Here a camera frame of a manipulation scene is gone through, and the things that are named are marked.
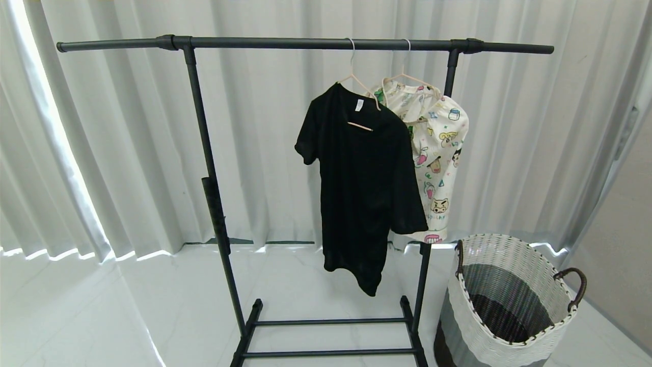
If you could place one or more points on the black garment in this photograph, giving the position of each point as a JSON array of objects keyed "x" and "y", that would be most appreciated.
[{"x": 361, "y": 193}]

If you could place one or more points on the pink clothes hanger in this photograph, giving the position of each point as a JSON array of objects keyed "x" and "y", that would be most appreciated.
[
  {"x": 407, "y": 76},
  {"x": 359, "y": 125}
]

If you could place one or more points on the cream printed garment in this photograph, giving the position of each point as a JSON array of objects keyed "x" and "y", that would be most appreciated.
[{"x": 440, "y": 153}]

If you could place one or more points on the black clothes rack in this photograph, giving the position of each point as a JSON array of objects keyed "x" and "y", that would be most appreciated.
[{"x": 305, "y": 43}]

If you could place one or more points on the white laundry basket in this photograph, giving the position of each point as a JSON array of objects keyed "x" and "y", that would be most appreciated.
[{"x": 509, "y": 255}]

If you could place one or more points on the white curtain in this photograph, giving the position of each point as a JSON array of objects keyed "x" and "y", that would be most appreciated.
[{"x": 127, "y": 153}]

